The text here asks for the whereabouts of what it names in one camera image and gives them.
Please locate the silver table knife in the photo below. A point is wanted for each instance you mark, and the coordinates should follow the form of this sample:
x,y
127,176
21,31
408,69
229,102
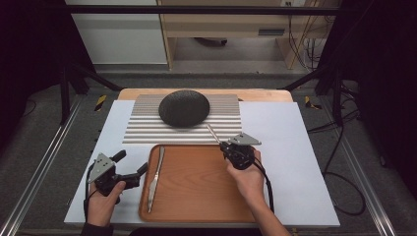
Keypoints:
x,y
155,183

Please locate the aluminium floor rail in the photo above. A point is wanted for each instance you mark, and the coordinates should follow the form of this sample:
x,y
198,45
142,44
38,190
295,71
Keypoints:
x,y
39,164
364,177

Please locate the light wooden desk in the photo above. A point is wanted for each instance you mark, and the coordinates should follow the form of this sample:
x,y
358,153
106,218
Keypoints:
x,y
223,23

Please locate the black horizontal frame bar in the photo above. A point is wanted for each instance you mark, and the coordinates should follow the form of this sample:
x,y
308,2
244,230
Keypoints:
x,y
196,10

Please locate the person's left hand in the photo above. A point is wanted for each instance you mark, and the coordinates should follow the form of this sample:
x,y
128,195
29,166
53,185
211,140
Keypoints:
x,y
103,206

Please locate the wooden serving tray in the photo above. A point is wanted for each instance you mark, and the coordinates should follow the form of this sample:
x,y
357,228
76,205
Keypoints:
x,y
196,187

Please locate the office chair base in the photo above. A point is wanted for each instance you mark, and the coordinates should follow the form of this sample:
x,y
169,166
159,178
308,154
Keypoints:
x,y
211,41

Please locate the person's right hand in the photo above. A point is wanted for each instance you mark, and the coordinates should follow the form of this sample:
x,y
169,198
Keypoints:
x,y
247,182

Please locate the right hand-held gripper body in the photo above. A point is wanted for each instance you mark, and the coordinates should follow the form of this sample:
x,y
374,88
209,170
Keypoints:
x,y
242,152

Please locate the wooden table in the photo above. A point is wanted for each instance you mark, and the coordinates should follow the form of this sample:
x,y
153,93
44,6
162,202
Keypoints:
x,y
262,95

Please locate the striped beige placemat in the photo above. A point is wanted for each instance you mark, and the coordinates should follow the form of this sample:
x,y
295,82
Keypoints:
x,y
147,131

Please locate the white wall socket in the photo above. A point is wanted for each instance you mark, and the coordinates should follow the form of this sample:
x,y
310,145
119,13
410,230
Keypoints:
x,y
287,3

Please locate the black curtain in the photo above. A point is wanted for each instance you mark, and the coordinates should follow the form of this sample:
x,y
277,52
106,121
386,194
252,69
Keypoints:
x,y
29,49
387,82

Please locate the black frame strut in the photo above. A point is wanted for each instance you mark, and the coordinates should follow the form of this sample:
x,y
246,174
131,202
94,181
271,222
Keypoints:
x,y
85,78
327,82

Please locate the black textured plate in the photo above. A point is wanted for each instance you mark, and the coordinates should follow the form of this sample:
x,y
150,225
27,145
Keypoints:
x,y
184,108

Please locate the white cabinet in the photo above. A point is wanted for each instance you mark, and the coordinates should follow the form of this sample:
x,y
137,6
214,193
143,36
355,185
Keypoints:
x,y
121,39

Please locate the yellow black floor tape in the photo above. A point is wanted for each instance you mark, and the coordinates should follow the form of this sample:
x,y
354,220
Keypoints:
x,y
309,103
100,102

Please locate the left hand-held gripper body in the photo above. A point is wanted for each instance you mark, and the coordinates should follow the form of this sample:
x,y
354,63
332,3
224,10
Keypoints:
x,y
103,170

